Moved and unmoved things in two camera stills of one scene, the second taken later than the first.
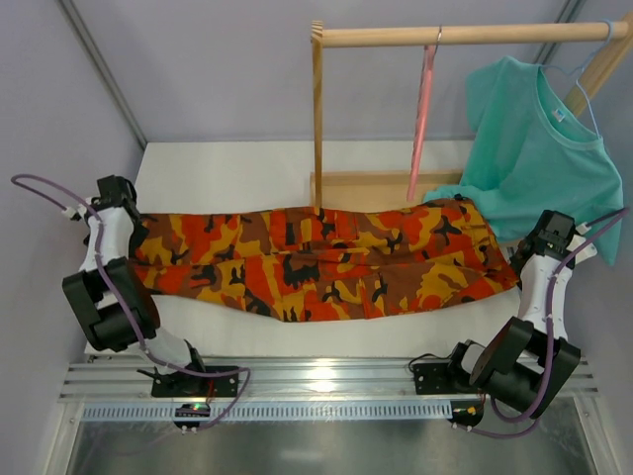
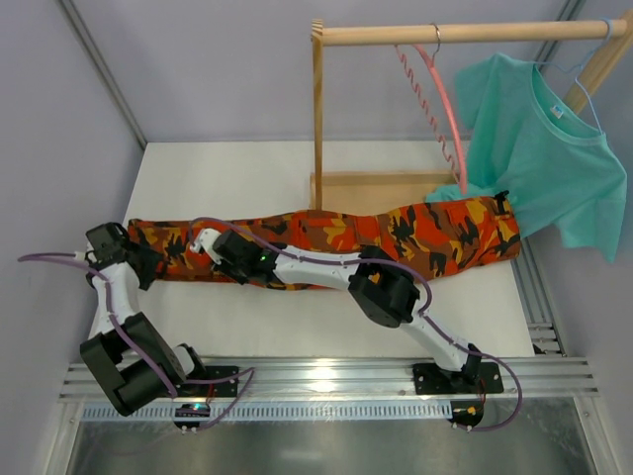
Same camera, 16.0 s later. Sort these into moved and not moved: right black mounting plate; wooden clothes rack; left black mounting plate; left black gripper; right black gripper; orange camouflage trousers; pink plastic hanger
Moved: right black gripper; left black gripper; orange camouflage trousers; pink plastic hanger
Not moved: left black mounting plate; right black mounting plate; wooden clothes rack
